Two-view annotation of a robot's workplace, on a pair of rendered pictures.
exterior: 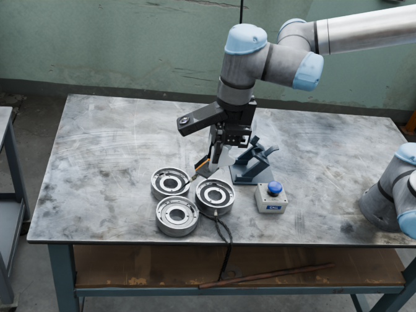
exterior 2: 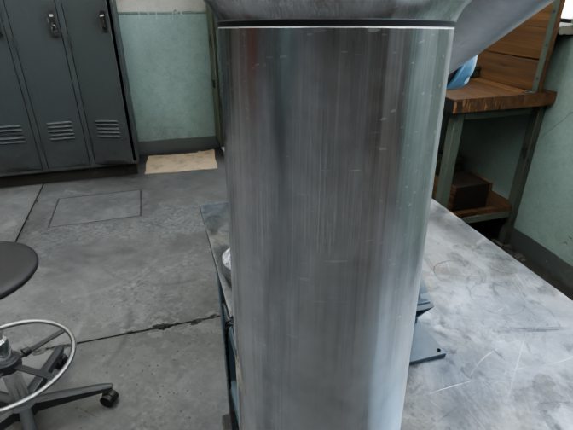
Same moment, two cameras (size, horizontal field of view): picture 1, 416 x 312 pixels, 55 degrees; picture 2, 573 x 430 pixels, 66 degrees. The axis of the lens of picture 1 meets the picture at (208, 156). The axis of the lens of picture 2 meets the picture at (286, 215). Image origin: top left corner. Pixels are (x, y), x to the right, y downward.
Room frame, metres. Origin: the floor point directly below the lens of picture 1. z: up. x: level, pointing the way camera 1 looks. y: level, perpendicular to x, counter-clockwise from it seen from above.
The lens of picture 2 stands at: (0.68, -0.67, 1.30)
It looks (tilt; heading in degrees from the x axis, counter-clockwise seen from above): 28 degrees down; 87
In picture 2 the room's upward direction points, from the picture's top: straight up
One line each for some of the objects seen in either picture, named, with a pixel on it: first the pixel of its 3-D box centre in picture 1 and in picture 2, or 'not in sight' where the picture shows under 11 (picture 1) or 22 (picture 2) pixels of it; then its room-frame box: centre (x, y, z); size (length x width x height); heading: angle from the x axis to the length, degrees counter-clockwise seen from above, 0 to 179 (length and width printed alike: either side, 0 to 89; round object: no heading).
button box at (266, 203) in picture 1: (272, 197); not in sight; (0.78, -0.20, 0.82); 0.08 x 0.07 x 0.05; 103
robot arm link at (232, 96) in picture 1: (234, 88); not in sight; (0.75, -0.03, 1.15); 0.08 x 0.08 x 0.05
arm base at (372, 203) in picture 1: (392, 200); not in sight; (0.85, -0.53, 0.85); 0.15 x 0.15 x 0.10
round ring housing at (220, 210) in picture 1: (214, 197); not in sight; (0.74, -0.04, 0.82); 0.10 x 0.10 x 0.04
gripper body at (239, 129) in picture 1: (231, 119); not in sight; (0.75, -0.04, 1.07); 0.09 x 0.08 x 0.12; 104
